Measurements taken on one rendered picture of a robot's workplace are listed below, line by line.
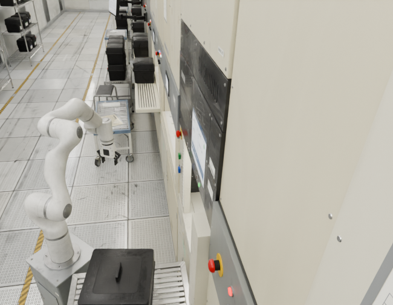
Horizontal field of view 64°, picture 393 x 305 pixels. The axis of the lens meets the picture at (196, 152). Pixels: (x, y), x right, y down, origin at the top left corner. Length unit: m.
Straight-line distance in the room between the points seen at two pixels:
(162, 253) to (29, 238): 1.21
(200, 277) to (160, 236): 1.77
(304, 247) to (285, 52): 0.30
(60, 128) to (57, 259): 0.72
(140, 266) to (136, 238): 1.51
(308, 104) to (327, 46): 0.08
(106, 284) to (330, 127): 1.25
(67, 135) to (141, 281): 0.75
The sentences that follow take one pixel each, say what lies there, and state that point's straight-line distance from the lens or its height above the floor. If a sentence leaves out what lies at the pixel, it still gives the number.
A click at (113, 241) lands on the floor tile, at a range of 3.05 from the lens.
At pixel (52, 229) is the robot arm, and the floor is 1.01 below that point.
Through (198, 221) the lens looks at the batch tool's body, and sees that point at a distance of 1.17.
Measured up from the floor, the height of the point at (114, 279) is 1.01.
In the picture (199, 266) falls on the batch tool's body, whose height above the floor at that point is 1.25.
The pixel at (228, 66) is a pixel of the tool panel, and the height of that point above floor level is 1.98.
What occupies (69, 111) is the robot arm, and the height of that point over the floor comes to 1.53.
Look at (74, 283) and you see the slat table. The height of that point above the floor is 0.76.
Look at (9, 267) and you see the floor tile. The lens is 3.13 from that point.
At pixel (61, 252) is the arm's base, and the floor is 0.85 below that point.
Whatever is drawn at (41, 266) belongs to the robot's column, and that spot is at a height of 0.76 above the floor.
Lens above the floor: 2.22
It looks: 32 degrees down
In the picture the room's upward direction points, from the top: 3 degrees clockwise
